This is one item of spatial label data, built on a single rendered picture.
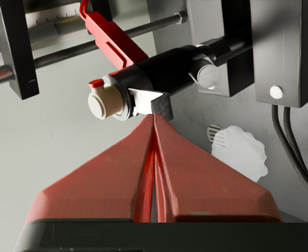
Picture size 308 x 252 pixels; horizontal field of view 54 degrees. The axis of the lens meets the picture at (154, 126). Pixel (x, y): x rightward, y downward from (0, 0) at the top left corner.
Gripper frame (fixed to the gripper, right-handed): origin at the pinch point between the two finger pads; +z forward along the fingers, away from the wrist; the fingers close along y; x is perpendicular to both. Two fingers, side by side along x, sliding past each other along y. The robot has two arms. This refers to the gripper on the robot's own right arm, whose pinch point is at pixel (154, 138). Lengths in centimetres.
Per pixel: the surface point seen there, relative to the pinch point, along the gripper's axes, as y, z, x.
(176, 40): -3.7, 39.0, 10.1
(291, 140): -10.5, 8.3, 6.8
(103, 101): 2.7, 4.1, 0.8
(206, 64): -3.0, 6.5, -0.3
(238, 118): -13.2, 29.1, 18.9
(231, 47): -5.7, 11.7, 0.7
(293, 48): -9.7, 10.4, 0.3
